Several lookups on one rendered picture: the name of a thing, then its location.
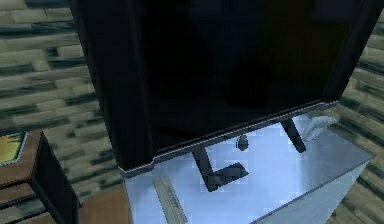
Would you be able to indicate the black television set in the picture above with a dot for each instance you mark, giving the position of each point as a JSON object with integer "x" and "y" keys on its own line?
{"x": 213, "y": 66}

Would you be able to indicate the small dark round object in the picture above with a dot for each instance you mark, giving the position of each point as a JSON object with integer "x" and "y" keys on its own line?
{"x": 242, "y": 143}

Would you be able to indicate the pale blue tv stand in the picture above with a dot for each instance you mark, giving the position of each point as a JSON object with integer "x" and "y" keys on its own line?
{"x": 286, "y": 180}

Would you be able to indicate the brown wooden side table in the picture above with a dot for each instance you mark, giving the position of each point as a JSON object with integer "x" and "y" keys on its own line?
{"x": 36, "y": 180}

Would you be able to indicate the yellow green framed picture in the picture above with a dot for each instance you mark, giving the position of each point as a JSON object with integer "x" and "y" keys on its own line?
{"x": 10, "y": 146}

